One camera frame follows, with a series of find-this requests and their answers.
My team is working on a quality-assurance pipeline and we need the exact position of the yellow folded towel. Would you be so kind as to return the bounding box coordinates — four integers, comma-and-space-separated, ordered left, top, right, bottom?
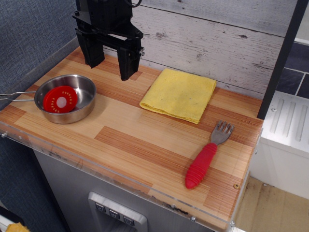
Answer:
140, 69, 216, 124

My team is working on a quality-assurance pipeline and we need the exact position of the white toy sink unit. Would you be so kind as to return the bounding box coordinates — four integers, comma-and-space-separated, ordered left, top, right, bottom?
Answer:
250, 91, 309, 199

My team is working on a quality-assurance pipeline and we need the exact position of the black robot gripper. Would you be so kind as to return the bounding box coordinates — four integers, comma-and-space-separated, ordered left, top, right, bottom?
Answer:
72, 0, 144, 81

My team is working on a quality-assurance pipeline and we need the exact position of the silver dispenser button panel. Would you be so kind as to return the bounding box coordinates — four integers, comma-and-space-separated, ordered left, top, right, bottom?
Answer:
88, 191, 148, 232

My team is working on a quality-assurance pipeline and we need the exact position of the yellow object at corner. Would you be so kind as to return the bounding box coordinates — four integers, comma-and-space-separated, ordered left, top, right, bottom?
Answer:
6, 223, 30, 232

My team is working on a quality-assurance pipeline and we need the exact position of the clear acrylic edge guard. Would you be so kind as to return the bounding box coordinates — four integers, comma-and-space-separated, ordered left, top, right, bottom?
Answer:
0, 120, 236, 229

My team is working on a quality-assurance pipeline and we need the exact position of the stainless steel pan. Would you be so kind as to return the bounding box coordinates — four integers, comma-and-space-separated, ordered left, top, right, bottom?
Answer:
0, 74, 97, 124

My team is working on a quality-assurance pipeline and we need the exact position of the black vertical post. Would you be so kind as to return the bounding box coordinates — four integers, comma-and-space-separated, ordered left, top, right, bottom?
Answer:
257, 0, 309, 120

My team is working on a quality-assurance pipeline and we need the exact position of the grey toy fridge cabinet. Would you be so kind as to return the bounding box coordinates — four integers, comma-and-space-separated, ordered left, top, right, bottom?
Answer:
34, 151, 210, 232

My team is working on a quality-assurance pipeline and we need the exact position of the red-handled metal fork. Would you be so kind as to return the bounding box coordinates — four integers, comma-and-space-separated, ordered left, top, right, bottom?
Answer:
185, 120, 234, 189

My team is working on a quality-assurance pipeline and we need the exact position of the red plastic tomato slice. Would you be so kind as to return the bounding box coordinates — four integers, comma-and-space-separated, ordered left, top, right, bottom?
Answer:
43, 86, 78, 114

